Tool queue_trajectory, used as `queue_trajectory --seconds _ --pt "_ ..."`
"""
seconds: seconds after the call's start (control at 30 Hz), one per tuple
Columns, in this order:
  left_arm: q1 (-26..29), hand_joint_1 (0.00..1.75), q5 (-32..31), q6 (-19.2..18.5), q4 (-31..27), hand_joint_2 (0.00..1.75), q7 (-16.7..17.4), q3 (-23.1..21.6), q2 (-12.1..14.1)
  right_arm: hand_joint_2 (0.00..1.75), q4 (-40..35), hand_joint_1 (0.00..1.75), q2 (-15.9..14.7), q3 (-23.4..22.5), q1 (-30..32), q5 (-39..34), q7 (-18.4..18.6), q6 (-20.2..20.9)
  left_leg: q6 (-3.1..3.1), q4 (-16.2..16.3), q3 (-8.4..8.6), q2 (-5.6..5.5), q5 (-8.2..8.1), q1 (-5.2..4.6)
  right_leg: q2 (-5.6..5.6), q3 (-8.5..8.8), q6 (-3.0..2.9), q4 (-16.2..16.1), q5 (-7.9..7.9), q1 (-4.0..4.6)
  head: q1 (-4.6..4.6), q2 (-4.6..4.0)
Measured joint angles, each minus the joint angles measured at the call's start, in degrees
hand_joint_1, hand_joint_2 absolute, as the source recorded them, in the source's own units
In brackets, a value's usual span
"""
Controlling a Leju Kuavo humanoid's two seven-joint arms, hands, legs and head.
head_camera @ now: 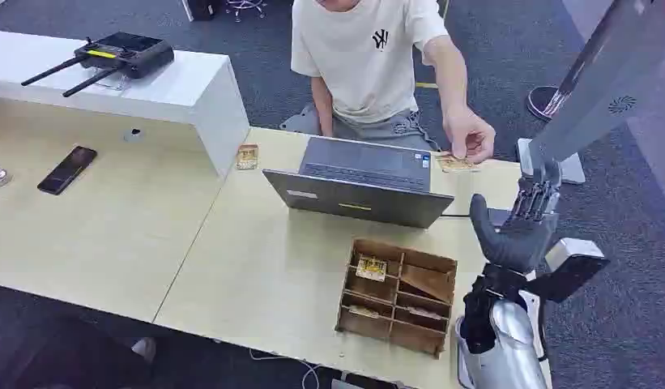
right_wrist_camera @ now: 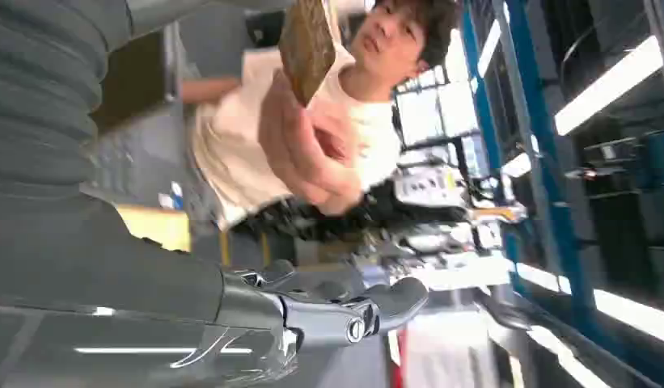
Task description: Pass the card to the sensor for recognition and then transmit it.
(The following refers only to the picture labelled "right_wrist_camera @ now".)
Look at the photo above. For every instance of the person's left hand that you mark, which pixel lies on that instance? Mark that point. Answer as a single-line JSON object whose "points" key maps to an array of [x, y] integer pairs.
{"points": [[302, 155]]}

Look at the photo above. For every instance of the person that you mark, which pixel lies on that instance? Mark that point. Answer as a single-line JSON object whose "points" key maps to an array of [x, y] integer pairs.
{"points": [[230, 144]]}

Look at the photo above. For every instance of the white equipment box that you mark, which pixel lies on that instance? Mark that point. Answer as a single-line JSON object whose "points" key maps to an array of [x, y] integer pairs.
{"points": [[428, 186]]}

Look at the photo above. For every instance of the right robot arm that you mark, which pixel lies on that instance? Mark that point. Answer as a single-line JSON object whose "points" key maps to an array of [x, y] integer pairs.
{"points": [[42, 96]]}

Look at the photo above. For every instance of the blue metal frame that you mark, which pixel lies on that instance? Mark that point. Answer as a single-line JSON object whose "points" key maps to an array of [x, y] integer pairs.
{"points": [[546, 160]]}

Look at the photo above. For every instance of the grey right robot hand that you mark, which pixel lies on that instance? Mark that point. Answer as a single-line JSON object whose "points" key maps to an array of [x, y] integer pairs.
{"points": [[96, 278]]}

